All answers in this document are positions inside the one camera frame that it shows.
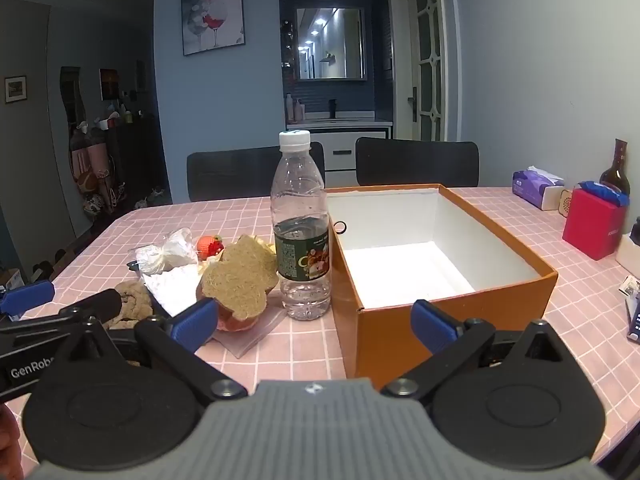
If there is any pink bag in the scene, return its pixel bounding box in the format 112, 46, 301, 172
70, 130, 112, 196

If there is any clear zip bag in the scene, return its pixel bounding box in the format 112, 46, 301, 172
212, 305, 291, 359

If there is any red box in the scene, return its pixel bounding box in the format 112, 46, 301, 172
562, 188, 629, 261

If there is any dark sideboard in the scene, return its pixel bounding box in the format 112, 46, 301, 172
106, 115, 162, 201

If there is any pink checked tablecloth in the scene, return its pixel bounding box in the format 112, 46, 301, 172
20, 185, 640, 480

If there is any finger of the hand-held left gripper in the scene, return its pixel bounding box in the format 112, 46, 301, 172
58, 288, 124, 323
0, 280, 56, 318

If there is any small framed picture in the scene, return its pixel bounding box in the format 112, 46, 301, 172
5, 76, 27, 104

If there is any white glass-panel door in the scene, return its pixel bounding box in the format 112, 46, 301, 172
392, 0, 458, 143

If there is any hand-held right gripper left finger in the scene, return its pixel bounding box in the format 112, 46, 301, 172
47, 297, 248, 402

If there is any dark wall picture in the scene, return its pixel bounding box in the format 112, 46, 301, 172
100, 68, 121, 101

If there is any clear plastic water bottle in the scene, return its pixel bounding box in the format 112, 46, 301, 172
270, 130, 334, 322

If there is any wavy wall mirror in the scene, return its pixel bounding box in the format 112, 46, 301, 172
60, 66, 83, 127

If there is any blue packet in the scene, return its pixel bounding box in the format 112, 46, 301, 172
578, 181, 630, 206

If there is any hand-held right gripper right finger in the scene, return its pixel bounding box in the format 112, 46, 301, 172
380, 299, 593, 402

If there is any purple tissue pack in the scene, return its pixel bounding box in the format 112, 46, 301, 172
512, 166, 566, 209

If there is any brown plush toy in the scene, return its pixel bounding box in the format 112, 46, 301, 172
200, 234, 280, 321

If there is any person's left hand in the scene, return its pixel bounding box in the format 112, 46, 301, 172
0, 404, 23, 467

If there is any white container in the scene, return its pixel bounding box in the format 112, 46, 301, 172
616, 232, 640, 266

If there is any clear crumpled plastic bag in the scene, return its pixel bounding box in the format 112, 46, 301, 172
131, 227, 199, 276

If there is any dark printed box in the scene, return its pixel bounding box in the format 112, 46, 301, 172
627, 292, 640, 344

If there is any white vanity cabinet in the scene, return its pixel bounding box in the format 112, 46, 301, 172
286, 119, 393, 172

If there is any orange cardboard box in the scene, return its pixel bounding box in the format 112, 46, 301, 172
325, 183, 559, 380

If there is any black chair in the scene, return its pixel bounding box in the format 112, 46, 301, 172
186, 142, 326, 203
355, 137, 480, 188

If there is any wine glass wall painting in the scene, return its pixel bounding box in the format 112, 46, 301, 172
181, 0, 246, 57

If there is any dark wine bottle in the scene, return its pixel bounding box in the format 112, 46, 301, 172
599, 138, 631, 196

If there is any small red toy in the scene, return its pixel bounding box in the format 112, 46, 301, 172
196, 235, 225, 262

